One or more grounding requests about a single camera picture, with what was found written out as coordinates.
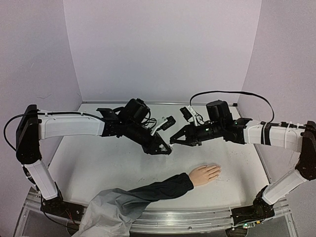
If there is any mannequin hand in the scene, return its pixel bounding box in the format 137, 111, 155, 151
189, 165, 221, 187

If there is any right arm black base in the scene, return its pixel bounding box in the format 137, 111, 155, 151
231, 192, 275, 227

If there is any left black camera cable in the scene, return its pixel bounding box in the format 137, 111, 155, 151
3, 112, 38, 152

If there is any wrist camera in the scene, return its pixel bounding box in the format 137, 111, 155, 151
180, 106, 202, 126
151, 116, 176, 136

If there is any black and grey sleeve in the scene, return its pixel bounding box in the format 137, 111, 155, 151
73, 173, 194, 237

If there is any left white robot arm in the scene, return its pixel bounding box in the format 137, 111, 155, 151
15, 99, 176, 216

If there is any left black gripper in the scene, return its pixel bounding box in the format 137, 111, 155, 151
125, 120, 173, 156

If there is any right black camera cable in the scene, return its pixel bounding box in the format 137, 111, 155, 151
189, 90, 275, 123

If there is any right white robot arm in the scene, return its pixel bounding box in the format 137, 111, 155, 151
170, 100, 316, 205

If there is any aluminium table rail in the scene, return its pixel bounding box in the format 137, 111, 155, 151
81, 100, 238, 107
22, 190, 292, 234

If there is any black camera cable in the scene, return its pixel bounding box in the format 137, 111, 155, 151
189, 90, 275, 123
3, 112, 38, 152

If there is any aluminium table front rail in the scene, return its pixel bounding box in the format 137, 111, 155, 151
22, 190, 292, 234

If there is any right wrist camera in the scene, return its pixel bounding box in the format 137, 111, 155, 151
180, 106, 202, 126

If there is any aluminium table back rail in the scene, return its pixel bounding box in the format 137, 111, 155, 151
81, 100, 238, 107

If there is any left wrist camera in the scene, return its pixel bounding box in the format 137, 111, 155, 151
151, 116, 176, 136

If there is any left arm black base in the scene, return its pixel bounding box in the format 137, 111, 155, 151
40, 196, 85, 232

